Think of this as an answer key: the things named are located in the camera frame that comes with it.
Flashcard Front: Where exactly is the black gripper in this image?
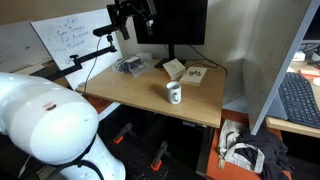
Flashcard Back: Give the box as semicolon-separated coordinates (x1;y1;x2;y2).
107;0;157;40

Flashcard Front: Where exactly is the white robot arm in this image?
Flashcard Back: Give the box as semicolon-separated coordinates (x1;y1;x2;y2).
0;72;126;180

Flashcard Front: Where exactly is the clear plastic packaging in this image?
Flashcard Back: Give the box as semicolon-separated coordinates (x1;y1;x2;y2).
112;53;155;78

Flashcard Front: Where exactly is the black computer monitor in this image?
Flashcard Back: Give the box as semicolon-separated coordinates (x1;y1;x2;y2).
133;0;208;68

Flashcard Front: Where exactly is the small white box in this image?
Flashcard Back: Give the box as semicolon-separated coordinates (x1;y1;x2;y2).
163;59;186;80

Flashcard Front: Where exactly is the leaning whiteboard with writing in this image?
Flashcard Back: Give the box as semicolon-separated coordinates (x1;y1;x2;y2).
31;9;122;89

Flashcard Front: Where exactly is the white ceramic mug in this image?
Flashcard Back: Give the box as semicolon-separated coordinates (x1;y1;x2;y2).
166;81;182;104

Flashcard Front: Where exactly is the white book with drawing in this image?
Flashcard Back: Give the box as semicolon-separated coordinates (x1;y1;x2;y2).
179;66;207;86

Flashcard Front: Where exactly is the black orange clamp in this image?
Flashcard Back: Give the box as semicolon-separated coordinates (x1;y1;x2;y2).
113;123;133;144
150;141;168;171

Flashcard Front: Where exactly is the large grey whiteboard panel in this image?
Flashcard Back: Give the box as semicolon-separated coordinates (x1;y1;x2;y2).
243;0;320;135

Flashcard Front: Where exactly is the black keyboard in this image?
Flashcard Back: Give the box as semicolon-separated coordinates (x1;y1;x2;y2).
278;72;320;129

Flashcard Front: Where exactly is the dark cloth pile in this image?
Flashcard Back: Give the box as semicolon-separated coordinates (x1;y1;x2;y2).
236;127;294;180

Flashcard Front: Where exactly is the black stereo camera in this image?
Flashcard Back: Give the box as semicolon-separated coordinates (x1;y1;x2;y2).
93;25;119;37

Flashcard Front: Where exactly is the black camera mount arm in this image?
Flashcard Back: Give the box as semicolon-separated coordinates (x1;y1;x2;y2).
45;34;116;81

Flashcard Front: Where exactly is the black monitor cable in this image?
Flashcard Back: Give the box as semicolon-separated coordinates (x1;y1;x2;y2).
163;44;229;77

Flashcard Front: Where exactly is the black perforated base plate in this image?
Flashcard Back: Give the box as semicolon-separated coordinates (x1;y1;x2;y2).
105;127;203;180

